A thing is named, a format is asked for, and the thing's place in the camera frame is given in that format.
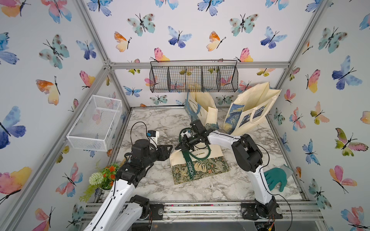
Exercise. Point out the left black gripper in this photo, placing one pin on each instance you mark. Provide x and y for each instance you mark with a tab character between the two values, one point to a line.
162	152

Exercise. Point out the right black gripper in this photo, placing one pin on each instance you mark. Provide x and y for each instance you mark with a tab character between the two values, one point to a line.
184	144

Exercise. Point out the cream bag green handles floral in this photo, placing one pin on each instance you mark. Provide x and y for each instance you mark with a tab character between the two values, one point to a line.
205	161

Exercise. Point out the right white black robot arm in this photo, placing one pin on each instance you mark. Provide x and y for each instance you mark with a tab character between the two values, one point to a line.
249	158

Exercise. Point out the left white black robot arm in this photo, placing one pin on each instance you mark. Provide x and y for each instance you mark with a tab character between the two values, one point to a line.
121	210

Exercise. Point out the cream bag blue floral pattern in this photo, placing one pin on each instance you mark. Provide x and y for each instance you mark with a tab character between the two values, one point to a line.
200	105

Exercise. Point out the cream bag starry night print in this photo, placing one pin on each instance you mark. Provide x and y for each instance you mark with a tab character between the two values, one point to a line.
249	109

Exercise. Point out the potted plant orange flowers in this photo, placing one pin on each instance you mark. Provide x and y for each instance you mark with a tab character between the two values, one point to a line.
102	180

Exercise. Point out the green rubber glove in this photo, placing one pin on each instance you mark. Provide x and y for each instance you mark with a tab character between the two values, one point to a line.
276	176

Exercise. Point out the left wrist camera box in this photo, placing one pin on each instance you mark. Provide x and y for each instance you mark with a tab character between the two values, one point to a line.
153	136

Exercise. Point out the white mesh wall basket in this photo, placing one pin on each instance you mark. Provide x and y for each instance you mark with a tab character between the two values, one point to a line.
93	130

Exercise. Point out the black wire wall basket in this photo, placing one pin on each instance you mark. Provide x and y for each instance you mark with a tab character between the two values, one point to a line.
193	76

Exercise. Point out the aluminium front rail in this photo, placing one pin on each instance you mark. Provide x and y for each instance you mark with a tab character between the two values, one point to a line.
232	211

